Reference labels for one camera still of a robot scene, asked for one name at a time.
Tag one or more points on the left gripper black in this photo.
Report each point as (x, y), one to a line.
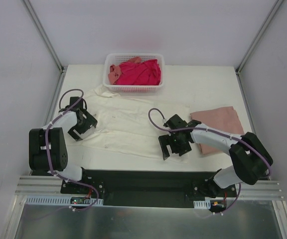
(84, 127)

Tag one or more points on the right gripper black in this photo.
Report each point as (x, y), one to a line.
(171, 146)

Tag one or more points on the cream white t shirt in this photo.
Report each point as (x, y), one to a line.
(125, 124)

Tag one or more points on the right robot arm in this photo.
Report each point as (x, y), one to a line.
(250, 160)

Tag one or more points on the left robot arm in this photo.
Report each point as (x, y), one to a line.
(48, 155)

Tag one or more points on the folded pink t shirt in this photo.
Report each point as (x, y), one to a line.
(224, 119)

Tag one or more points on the salmon t shirt in basket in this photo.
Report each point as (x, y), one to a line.
(116, 72)

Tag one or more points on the red t shirt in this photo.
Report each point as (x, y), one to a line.
(146, 73)

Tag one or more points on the white plastic laundry basket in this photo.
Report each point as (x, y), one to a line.
(118, 58)

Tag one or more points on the right white cable duct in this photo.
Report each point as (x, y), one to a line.
(206, 204)

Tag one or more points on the white cable duct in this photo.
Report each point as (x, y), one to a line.
(206, 204)
(63, 201)

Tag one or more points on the left white cable duct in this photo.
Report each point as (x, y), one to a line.
(63, 201)

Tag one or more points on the right aluminium frame post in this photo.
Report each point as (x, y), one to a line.
(260, 34)

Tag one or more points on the aluminium frame post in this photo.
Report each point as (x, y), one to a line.
(260, 34)
(42, 33)

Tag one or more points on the aluminium rail front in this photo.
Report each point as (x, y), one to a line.
(50, 186)

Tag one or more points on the left aluminium frame post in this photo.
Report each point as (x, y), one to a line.
(42, 33)

